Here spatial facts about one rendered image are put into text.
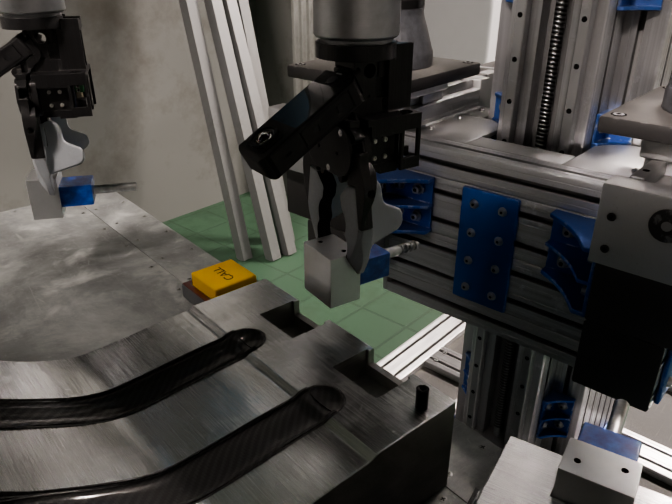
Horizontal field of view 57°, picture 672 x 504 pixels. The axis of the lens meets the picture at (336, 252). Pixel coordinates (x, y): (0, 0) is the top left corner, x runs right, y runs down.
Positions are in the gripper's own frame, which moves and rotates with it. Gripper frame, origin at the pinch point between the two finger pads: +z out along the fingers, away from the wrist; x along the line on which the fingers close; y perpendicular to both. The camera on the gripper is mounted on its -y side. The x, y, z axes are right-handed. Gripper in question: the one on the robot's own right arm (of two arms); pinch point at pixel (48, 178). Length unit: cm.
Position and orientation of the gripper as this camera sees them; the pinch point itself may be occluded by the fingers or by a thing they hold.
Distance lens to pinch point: 89.3
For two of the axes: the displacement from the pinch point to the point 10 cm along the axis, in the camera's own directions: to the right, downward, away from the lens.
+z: 0.0, 9.0, 4.4
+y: 9.6, -1.2, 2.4
